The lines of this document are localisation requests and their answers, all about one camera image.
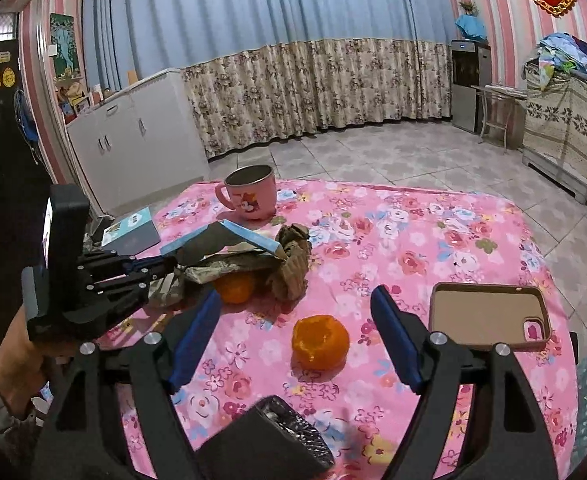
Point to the light blue paper wrapper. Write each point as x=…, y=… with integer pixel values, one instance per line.
x=233, y=240

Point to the beige phone case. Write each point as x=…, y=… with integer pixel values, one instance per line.
x=483, y=315

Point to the blue curtain with floral hem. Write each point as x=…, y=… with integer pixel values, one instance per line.
x=273, y=10

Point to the cabinet with patterned cover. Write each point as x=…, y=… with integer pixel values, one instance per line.
x=563, y=130

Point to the crumpled brown paper ball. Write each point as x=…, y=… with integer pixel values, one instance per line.
x=293, y=265

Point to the peeled orange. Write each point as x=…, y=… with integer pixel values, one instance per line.
x=323, y=347

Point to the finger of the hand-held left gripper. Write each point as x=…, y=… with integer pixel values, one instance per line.
x=118, y=287
x=146, y=265

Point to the pink floral blanket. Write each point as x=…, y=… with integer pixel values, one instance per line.
x=373, y=240

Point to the folding metal table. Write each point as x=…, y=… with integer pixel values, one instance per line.
x=498, y=92

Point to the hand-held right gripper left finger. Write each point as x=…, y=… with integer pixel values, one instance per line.
x=193, y=345

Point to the white cabinet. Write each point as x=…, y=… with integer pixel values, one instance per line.
x=138, y=150

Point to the light blue small box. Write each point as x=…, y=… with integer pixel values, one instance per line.
x=133, y=235

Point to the pink cartoon cup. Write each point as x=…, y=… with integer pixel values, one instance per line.
x=253, y=197

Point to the blue cloth bundle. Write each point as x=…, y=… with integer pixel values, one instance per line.
x=472, y=27

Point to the grey water dispenser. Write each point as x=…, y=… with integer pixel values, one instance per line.
x=466, y=90

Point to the black box container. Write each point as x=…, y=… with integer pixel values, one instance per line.
x=268, y=440

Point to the brown paper sheet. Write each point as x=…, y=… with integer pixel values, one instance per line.
x=208, y=272

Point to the small potted plant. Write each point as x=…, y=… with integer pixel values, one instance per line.
x=468, y=7

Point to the person's left forearm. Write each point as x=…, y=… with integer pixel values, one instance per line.
x=10, y=370

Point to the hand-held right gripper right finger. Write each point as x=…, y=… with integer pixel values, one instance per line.
x=396, y=340

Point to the wall poster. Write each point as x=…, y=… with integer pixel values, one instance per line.
x=64, y=45

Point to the whole orange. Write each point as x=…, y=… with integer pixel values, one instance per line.
x=236, y=290

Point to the pile of clothes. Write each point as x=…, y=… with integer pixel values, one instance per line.
x=571, y=57

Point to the blue hanging bag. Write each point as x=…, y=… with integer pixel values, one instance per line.
x=25, y=117

